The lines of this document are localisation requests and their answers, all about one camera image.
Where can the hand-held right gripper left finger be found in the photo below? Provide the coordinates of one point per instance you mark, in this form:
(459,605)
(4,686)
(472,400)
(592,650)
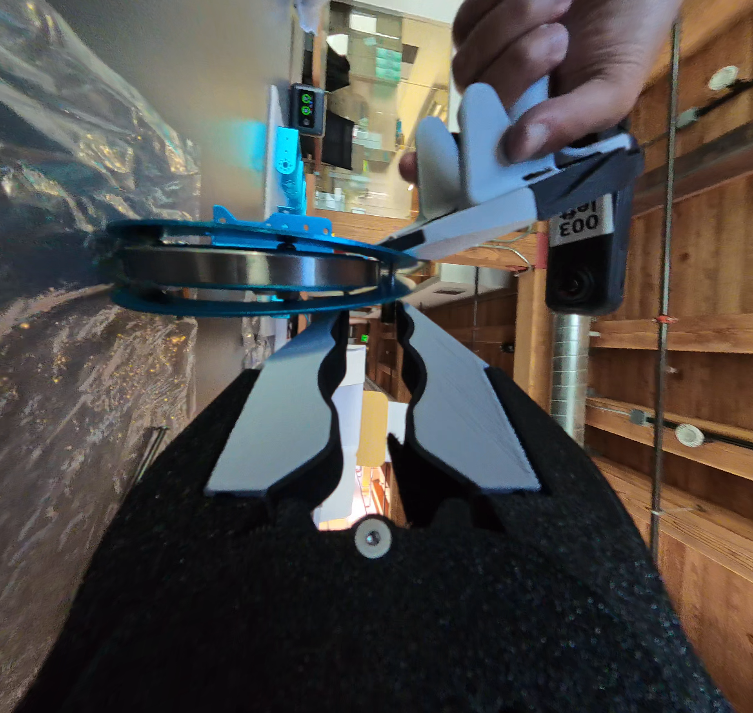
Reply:
(277,420)

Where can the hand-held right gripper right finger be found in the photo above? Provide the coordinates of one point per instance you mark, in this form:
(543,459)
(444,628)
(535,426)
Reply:
(471,424)

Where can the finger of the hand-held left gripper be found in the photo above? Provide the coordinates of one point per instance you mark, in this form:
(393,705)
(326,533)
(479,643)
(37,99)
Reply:
(438,167)
(482,224)

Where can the blue round turntable assembly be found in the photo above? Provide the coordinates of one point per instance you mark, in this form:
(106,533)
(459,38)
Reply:
(235,267)

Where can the person's left hand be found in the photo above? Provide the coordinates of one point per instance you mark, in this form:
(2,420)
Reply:
(600,37)

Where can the small grey display device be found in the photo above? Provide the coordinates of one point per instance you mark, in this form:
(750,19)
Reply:
(306,111)

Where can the round ceiling lamp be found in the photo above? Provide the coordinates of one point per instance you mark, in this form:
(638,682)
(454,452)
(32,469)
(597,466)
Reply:
(724,78)
(689,436)

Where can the clear plastic bag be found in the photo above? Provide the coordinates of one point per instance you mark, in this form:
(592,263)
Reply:
(88,167)

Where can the silver ventilation duct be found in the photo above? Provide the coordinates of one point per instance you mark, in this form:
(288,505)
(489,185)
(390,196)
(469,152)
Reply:
(569,372)

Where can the large blue U bracket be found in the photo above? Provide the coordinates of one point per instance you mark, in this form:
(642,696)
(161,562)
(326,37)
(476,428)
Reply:
(295,206)
(290,160)

